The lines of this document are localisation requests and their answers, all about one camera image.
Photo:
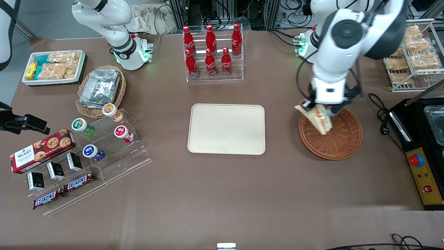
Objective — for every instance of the black control box yellow panel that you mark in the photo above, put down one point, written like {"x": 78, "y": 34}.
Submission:
{"x": 425, "y": 177}

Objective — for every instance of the small bottle with green cap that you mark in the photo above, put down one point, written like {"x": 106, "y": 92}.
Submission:
{"x": 82, "y": 126}

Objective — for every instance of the crumpled beige paper bag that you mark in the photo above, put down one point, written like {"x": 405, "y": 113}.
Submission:
{"x": 152, "y": 19}

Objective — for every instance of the wrapped bread packet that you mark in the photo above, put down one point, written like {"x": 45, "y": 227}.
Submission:
{"x": 396, "y": 64}
{"x": 398, "y": 52}
{"x": 400, "y": 78}
{"x": 425, "y": 60}
{"x": 419, "y": 45}
{"x": 413, "y": 32}

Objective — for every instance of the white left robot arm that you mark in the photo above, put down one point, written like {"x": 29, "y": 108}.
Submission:
{"x": 347, "y": 38}

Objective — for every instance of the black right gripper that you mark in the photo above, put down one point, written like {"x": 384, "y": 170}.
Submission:
{"x": 14, "y": 124}

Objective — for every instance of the Snickers chocolate bar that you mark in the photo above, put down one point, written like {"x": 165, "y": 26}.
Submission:
{"x": 48, "y": 199}
{"x": 79, "y": 182}

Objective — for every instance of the white rectangular snack tray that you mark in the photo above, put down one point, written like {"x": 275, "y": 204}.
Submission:
{"x": 52, "y": 81}

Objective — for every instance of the clear acrylic bottle rack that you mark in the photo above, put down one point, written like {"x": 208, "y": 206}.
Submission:
{"x": 234, "y": 67}

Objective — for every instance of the cream rectangular plastic tray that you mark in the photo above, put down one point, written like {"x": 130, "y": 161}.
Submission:
{"x": 226, "y": 129}

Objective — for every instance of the triangle sandwich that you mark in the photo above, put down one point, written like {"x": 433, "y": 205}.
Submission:
{"x": 319, "y": 119}

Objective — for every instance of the stack of foil containers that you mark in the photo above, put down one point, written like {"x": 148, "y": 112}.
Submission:
{"x": 100, "y": 88}

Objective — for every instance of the small black carton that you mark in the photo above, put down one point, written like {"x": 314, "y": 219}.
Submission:
{"x": 55, "y": 171}
{"x": 35, "y": 181}
{"x": 74, "y": 161}

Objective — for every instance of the brown round wicker basket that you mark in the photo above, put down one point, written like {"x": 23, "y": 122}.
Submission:
{"x": 347, "y": 142}

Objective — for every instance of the red cola bottle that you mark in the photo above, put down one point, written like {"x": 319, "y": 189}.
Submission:
{"x": 210, "y": 39}
{"x": 236, "y": 41}
{"x": 188, "y": 41}
{"x": 210, "y": 65}
{"x": 226, "y": 64}
{"x": 191, "y": 66}

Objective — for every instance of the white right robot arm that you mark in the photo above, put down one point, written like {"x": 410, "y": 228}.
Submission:
{"x": 116, "y": 33}

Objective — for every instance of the black equipment frame rack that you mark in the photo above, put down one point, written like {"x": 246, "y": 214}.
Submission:
{"x": 197, "y": 10}

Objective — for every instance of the small bottle with red cap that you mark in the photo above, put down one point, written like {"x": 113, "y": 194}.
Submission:
{"x": 122, "y": 133}

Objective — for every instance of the small bottle with orange cap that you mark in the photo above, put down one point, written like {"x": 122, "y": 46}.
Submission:
{"x": 111, "y": 111}

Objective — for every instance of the yellow snack packet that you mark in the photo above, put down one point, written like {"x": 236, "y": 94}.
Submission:
{"x": 31, "y": 70}

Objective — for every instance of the small bottle with blue cap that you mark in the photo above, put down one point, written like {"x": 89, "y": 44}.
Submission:
{"x": 92, "y": 152}

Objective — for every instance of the red Walkers cookie box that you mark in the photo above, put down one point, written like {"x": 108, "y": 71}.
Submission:
{"x": 41, "y": 151}

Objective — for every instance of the clear acrylic stepped display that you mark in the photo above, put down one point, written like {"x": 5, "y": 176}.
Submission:
{"x": 121, "y": 163}

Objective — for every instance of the clear plastic container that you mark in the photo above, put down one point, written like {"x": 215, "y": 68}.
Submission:
{"x": 435, "y": 123}

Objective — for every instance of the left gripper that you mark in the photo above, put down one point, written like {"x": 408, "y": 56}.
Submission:
{"x": 351, "y": 94}

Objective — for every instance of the teal snack packet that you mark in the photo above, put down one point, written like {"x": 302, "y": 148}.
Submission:
{"x": 43, "y": 60}

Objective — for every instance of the rice cracker snack packet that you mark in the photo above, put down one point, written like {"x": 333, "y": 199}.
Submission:
{"x": 52, "y": 71}
{"x": 64, "y": 57}

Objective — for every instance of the light woven wicker basket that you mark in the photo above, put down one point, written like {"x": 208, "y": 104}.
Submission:
{"x": 119, "y": 92}

